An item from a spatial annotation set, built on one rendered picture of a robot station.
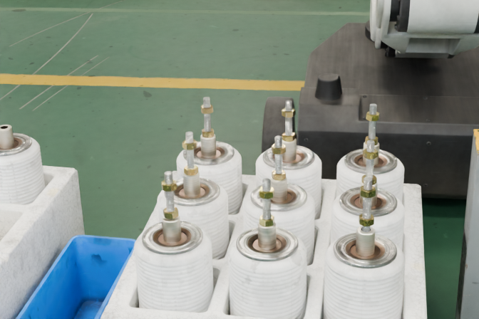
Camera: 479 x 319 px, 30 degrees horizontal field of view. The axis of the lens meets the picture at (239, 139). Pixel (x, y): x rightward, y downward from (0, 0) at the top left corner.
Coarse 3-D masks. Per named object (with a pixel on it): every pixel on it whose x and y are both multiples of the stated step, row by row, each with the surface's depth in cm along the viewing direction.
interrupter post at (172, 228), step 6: (168, 222) 108; (174, 222) 108; (168, 228) 109; (174, 228) 109; (180, 228) 110; (168, 234) 109; (174, 234) 109; (180, 234) 110; (168, 240) 109; (174, 240) 109
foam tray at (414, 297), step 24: (408, 192) 134; (240, 216) 129; (408, 216) 128; (408, 240) 122; (216, 264) 118; (312, 264) 117; (408, 264) 117; (120, 288) 113; (216, 288) 113; (312, 288) 112; (408, 288) 112; (120, 312) 109; (144, 312) 109; (168, 312) 109; (216, 312) 108; (312, 312) 108; (408, 312) 107
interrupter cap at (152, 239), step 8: (160, 224) 113; (184, 224) 113; (192, 224) 113; (144, 232) 111; (152, 232) 111; (160, 232) 112; (184, 232) 112; (192, 232) 111; (200, 232) 111; (144, 240) 110; (152, 240) 110; (160, 240) 110; (184, 240) 110; (192, 240) 109; (200, 240) 109; (152, 248) 108; (160, 248) 108; (168, 248) 108; (176, 248) 108; (184, 248) 108; (192, 248) 108
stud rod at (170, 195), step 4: (168, 172) 107; (168, 176) 106; (168, 180) 107; (172, 180) 107; (168, 192) 107; (172, 192) 108; (168, 196) 108; (172, 196) 108; (168, 200) 108; (172, 200) 108; (168, 204) 108; (172, 204) 108; (168, 208) 108; (172, 208) 108
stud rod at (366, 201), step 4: (364, 180) 103; (368, 180) 102; (372, 180) 103; (364, 184) 103; (368, 184) 103; (364, 188) 103; (368, 188) 103; (364, 200) 104; (368, 200) 103; (364, 204) 104; (368, 204) 104; (364, 208) 104; (368, 208) 104; (364, 212) 104; (368, 212) 104; (364, 216) 104; (368, 216) 104; (364, 228) 105; (368, 228) 105
